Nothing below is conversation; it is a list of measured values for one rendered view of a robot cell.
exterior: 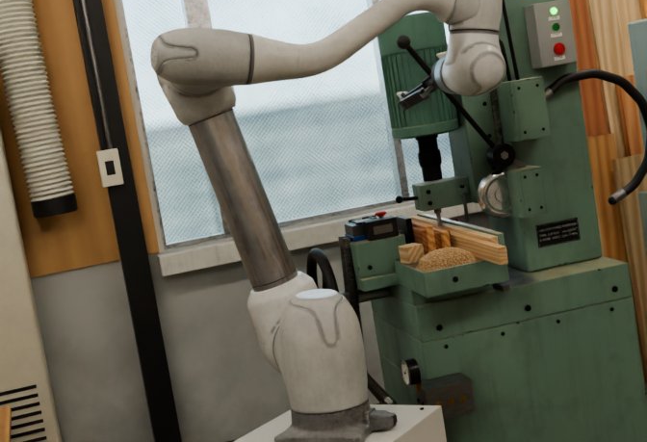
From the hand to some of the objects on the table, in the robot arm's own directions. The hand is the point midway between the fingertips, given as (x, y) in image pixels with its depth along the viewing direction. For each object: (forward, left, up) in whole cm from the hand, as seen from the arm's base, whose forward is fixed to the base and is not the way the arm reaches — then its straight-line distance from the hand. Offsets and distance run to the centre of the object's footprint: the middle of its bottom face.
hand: (422, 77), depth 239 cm
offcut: (+5, +10, -44) cm, 46 cm away
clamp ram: (+17, +17, -43) cm, 49 cm away
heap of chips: (-1, -1, -44) cm, 44 cm away
